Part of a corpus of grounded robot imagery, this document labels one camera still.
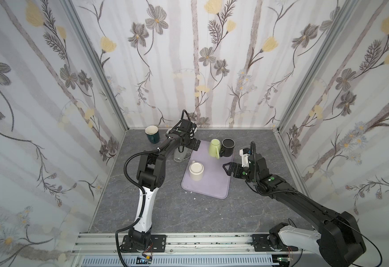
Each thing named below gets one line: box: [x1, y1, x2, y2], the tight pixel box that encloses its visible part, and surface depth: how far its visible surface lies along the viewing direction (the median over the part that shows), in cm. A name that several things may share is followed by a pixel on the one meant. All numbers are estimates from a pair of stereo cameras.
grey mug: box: [173, 146, 192, 163], surface depth 103 cm
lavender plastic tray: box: [181, 140, 234, 200], surface depth 96 cm
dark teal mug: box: [144, 125, 161, 145], surface depth 106 cm
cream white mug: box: [188, 160, 205, 181], surface depth 92 cm
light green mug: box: [208, 138, 222, 160], surface depth 102 cm
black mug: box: [220, 137, 236, 158], surface depth 103 cm
